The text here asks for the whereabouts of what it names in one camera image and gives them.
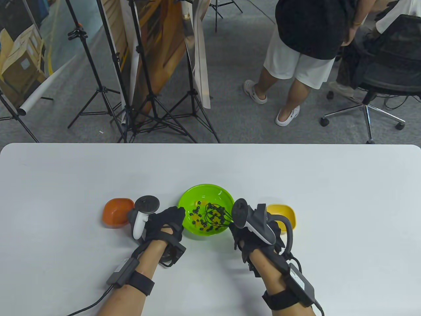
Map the person's left hand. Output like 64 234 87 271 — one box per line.
144 206 186 247

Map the person's right hand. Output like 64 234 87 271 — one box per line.
229 223 286 264

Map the wire whisk wooden handle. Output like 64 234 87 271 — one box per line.
204 203 235 229

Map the pile of yellow candy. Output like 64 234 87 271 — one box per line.
193 200 219 232

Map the pile of chocolate beans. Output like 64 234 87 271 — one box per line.
190 199 231 232

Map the small orange bowl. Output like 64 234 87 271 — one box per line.
102 198 135 229

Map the small yellow bowl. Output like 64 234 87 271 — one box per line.
266 204 297 231

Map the green bowl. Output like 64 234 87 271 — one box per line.
178 184 235 240

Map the person's right forearm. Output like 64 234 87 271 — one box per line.
250 250 316 316

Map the person's left forearm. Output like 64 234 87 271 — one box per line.
99 230 175 316

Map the grey white hand controller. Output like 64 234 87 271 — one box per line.
128 196 161 241
232 198 294 255

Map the black battery pack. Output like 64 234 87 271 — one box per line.
286 260 316 307
106 258 140 288

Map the white clog sandal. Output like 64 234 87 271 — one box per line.
276 105 300 127
243 80 268 105

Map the black light stand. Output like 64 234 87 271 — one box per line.
118 0 198 144
0 91 55 144
96 0 138 144
209 0 244 33
155 0 221 144
65 0 129 143

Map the white hanging backdrop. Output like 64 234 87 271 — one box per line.
183 0 211 110

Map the brown print backdrop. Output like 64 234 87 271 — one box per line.
100 0 198 128

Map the black jacket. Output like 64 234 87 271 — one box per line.
336 33 395 90

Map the warehouse print backdrop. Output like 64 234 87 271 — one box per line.
0 0 78 116

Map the black office chair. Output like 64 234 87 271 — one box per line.
321 14 421 145

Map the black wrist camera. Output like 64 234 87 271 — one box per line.
247 259 263 278
160 242 187 268

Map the black forearm strap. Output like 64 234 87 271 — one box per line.
130 273 156 296
262 290 301 310

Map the black floor cable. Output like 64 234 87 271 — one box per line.
245 0 276 24
385 92 421 112

